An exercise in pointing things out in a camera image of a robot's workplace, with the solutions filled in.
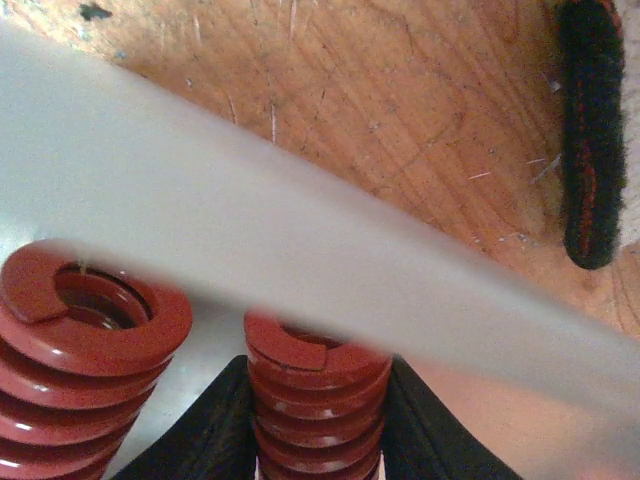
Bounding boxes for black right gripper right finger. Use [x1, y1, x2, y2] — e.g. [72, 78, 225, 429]
[381, 356, 520, 479]

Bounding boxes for clear tray of red parts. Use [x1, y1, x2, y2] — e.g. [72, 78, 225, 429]
[1, 19, 639, 479]

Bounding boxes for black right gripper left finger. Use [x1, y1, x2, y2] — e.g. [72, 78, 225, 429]
[114, 355, 256, 480]

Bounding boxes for white work gloves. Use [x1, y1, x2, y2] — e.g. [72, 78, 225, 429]
[558, 1, 632, 270]

